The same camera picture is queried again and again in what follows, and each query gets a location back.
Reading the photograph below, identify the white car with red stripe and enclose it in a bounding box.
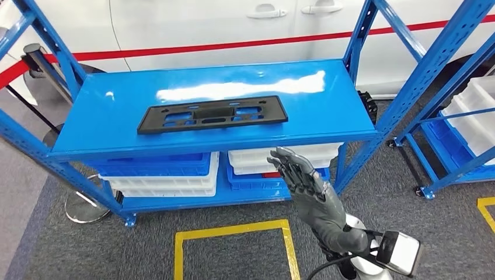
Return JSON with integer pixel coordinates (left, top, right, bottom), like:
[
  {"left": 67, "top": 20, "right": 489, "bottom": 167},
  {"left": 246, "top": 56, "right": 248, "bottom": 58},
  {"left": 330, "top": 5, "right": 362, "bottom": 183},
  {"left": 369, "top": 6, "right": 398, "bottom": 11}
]
[{"left": 0, "top": 0, "right": 495, "bottom": 102}]

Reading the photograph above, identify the red stanchion belt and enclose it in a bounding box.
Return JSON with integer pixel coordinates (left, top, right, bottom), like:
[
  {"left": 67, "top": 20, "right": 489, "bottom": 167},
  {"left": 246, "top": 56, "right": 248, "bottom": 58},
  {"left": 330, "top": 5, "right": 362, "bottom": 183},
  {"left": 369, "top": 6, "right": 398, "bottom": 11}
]
[{"left": 0, "top": 58, "right": 47, "bottom": 90}]

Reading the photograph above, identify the blue metal shelf rack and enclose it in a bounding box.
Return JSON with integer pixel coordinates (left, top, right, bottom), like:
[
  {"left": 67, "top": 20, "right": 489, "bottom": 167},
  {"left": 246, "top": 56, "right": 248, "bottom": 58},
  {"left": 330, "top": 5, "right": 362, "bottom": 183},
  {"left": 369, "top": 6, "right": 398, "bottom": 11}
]
[
  {"left": 0, "top": 0, "right": 495, "bottom": 228},
  {"left": 388, "top": 33, "right": 495, "bottom": 200}
]

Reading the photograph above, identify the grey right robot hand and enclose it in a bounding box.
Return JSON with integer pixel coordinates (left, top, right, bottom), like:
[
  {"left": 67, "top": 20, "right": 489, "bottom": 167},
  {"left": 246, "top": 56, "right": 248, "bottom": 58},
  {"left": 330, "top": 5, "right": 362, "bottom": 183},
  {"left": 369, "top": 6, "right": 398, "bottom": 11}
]
[{"left": 267, "top": 146, "right": 370, "bottom": 256}]

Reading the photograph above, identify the white plastic bin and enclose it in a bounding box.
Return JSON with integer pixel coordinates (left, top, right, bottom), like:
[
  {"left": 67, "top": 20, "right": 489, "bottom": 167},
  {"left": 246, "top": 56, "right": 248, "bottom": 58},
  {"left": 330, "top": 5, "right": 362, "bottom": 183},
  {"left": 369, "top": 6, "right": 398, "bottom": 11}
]
[
  {"left": 441, "top": 94, "right": 495, "bottom": 167},
  {"left": 232, "top": 162, "right": 333, "bottom": 176},
  {"left": 116, "top": 185, "right": 218, "bottom": 198},
  {"left": 227, "top": 143, "right": 343, "bottom": 167},
  {"left": 98, "top": 151, "right": 221, "bottom": 190},
  {"left": 458, "top": 75, "right": 495, "bottom": 128}
]

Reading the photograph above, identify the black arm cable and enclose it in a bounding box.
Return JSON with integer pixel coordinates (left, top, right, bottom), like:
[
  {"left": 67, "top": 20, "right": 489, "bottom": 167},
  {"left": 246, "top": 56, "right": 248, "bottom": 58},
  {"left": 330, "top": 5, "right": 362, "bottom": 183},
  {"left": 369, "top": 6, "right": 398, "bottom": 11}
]
[{"left": 305, "top": 229, "right": 385, "bottom": 280}]

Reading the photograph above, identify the black base stanchion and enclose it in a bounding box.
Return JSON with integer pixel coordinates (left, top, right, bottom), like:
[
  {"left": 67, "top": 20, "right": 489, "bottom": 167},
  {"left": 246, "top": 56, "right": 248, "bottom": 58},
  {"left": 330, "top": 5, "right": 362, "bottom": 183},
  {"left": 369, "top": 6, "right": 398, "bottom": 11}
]
[{"left": 4, "top": 85, "right": 66, "bottom": 149}]

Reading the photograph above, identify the black ribbed block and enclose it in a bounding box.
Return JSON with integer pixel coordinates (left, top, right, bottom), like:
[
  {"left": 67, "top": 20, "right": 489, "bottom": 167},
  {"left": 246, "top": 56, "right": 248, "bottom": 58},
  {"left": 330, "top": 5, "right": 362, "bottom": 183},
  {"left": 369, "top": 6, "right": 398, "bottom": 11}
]
[{"left": 357, "top": 90, "right": 379, "bottom": 125}]

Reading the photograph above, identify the blue plastic bin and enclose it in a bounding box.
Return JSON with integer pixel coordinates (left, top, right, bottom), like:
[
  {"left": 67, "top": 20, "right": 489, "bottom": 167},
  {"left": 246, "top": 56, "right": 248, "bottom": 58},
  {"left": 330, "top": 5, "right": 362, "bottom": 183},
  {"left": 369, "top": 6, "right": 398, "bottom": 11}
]
[
  {"left": 226, "top": 164, "right": 332, "bottom": 192},
  {"left": 88, "top": 152, "right": 212, "bottom": 178},
  {"left": 427, "top": 115, "right": 495, "bottom": 183}
]

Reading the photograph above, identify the black capped stanchion post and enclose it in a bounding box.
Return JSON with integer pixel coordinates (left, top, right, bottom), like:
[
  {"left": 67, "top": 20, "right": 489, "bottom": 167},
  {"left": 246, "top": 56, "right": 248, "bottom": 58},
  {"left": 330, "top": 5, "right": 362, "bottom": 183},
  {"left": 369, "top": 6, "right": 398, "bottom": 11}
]
[{"left": 21, "top": 43, "right": 76, "bottom": 106}]

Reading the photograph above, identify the black plastic panel part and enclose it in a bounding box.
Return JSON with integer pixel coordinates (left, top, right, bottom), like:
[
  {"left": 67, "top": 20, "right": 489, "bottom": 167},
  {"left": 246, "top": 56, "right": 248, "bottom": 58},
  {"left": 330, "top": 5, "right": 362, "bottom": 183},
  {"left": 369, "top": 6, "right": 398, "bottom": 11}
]
[{"left": 137, "top": 95, "right": 290, "bottom": 135}]

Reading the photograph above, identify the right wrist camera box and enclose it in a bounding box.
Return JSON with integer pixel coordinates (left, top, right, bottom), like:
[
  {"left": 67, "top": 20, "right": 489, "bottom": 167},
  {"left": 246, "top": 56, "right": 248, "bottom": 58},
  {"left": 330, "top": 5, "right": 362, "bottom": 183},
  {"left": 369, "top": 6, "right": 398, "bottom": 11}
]
[{"left": 375, "top": 230, "right": 422, "bottom": 278}]

